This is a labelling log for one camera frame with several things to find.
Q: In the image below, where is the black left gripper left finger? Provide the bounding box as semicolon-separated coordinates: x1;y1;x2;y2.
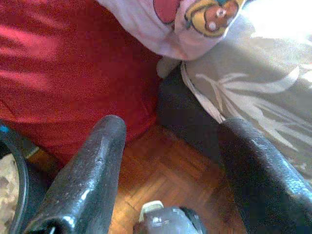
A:
21;114;127;234

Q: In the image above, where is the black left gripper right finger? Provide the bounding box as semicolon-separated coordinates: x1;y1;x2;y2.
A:
217;117;312;234

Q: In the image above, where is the black round trash bin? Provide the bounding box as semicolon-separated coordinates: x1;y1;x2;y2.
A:
0;123;53;234

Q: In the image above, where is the crumpled white paper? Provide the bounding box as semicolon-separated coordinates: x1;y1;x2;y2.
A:
0;153;20;229

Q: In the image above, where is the beige floral bedsheet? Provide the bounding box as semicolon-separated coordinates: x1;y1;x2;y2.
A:
156;0;312;182

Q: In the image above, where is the red mattress cover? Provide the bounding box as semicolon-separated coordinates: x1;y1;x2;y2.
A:
0;0;163;168

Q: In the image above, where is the pink cartoon print blanket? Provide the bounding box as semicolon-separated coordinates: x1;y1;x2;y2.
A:
97;0;247;61

